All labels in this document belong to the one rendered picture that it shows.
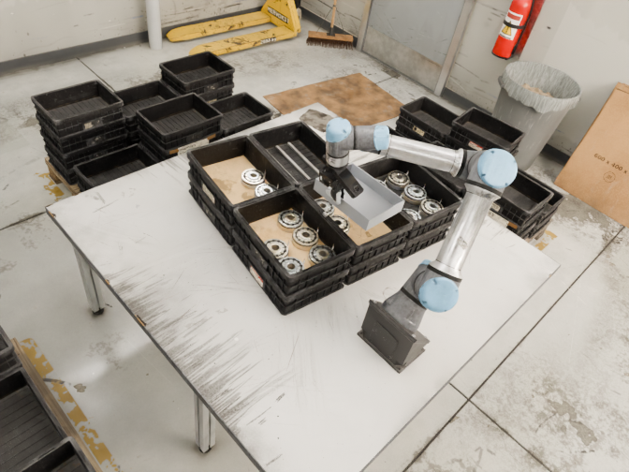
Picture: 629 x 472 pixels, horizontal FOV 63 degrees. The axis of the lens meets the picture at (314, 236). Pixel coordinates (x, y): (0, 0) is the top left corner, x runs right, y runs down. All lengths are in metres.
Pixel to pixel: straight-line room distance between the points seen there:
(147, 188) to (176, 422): 1.05
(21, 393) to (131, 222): 0.75
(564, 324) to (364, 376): 1.79
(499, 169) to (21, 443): 1.82
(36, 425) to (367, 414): 1.17
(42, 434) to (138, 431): 0.49
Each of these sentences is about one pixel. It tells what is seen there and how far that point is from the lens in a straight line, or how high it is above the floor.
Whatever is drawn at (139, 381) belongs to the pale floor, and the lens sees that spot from 2.60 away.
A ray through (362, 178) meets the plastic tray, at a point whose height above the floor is 1.06.
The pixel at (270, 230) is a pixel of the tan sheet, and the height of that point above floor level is 0.83.
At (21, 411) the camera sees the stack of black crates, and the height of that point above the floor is 0.38.
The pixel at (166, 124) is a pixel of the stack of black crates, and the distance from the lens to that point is 3.20.
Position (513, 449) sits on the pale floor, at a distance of 2.77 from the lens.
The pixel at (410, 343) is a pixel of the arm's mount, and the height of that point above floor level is 0.87.
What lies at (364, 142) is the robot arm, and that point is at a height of 1.39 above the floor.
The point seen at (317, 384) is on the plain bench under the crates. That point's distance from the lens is 1.79.
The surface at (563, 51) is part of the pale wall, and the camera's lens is 4.52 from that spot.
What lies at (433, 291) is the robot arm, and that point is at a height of 1.08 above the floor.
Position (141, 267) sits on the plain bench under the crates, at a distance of 2.08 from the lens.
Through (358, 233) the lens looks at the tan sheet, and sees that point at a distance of 2.09.
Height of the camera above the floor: 2.25
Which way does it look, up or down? 44 degrees down
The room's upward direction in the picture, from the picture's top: 11 degrees clockwise
